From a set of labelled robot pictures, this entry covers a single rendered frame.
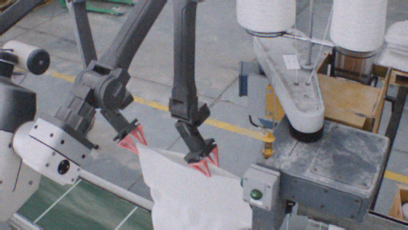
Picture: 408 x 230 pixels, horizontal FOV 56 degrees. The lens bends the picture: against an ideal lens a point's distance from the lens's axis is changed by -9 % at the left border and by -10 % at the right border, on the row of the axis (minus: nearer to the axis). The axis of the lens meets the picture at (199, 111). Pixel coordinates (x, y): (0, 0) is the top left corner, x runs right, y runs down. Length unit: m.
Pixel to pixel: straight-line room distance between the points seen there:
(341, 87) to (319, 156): 0.33
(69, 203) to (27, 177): 1.30
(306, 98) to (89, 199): 1.54
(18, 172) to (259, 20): 0.71
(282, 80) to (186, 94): 0.28
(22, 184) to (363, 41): 0.90
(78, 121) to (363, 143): 0.68
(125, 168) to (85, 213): 0.86
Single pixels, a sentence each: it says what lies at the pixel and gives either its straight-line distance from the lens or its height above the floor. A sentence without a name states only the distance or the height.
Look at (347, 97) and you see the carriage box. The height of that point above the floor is 1.33.
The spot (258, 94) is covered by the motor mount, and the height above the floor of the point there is 1.24.
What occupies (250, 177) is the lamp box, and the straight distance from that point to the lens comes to 0.95.
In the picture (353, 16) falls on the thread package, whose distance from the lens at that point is 1.02.
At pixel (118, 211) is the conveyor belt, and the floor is 0.38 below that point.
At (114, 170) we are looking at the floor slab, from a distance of 3.03.
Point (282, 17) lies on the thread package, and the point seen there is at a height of 1.57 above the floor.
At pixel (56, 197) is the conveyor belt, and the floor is 0.38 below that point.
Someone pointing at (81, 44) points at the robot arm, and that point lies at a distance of 1.46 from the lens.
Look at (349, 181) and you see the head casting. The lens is 0.96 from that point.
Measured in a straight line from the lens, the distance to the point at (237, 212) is 1.45.
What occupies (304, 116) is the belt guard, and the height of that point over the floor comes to 1.41.
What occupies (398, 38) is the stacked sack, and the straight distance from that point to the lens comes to 3.86.
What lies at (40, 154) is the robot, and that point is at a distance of 0.86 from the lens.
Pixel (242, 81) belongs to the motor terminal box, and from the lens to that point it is 1.38.
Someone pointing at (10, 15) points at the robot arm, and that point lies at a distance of 1.43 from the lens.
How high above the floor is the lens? 1.99
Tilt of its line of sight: 35 degrees down
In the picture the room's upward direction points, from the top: 4 degrees counter-clockwise
